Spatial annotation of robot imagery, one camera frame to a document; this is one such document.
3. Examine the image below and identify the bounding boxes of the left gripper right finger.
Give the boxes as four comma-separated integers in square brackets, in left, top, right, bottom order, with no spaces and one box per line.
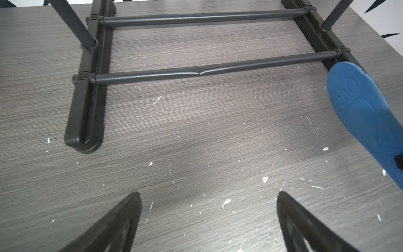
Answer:
[277,191,358,252]

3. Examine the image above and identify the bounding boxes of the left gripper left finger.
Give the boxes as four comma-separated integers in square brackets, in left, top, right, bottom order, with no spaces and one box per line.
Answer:
[61,192,142,252]

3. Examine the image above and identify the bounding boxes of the blue foam insole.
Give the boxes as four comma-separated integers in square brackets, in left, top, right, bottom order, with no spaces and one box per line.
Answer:
[326,62,403,188]

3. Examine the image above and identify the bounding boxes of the black garment rack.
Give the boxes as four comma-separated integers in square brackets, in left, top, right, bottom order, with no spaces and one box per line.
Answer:
[50,1,357,154]

